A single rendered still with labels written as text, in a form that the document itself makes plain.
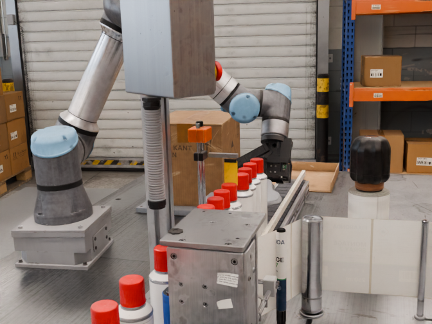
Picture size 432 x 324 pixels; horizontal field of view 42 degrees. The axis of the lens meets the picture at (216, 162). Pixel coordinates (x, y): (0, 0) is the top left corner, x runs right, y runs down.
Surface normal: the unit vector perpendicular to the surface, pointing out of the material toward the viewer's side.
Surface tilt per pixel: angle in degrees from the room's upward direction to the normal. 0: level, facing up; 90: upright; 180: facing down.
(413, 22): 90
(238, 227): 0
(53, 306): 0
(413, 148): 90
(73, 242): 90
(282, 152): 60
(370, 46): 90
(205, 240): 0
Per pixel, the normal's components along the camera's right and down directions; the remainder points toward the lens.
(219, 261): -0.29, 0.22
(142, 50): -0.79, 0.16
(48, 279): -0.03, -0.97
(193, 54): 0.62, 0.16
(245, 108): 0.00, 0.23
